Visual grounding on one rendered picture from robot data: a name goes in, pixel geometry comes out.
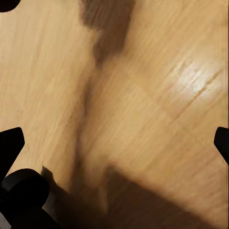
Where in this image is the digital camera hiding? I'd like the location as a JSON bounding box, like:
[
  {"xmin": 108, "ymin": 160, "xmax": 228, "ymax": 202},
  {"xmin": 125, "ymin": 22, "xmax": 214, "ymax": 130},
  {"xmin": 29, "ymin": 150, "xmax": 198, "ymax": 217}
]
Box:
[{"xmin": 0, "ymin": 0, "xmax": 21, "ymax": 12}]

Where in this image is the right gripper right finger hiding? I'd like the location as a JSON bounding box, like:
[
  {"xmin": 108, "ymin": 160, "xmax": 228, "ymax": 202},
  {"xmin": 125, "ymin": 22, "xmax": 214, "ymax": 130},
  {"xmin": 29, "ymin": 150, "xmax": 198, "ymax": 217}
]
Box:
[{"xmin": 214, "ymin": 126, "xmax": 229, "ymax": 165}]

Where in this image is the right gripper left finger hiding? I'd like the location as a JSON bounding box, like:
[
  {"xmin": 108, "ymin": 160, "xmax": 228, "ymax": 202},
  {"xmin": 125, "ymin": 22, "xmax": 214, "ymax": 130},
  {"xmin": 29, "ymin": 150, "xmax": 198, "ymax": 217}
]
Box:
[{"xmin": 0, "ymin": 127, "xmax": 25, "ymax": 184}]

